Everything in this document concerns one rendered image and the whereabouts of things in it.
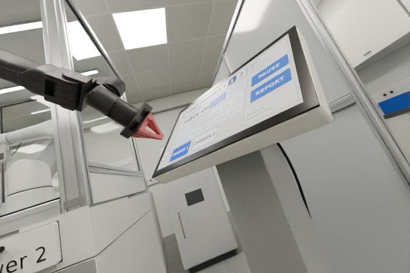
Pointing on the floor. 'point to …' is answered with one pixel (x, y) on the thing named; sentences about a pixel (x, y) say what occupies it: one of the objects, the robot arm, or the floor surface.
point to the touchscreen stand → (271, 214)
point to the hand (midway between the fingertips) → (160, 136)
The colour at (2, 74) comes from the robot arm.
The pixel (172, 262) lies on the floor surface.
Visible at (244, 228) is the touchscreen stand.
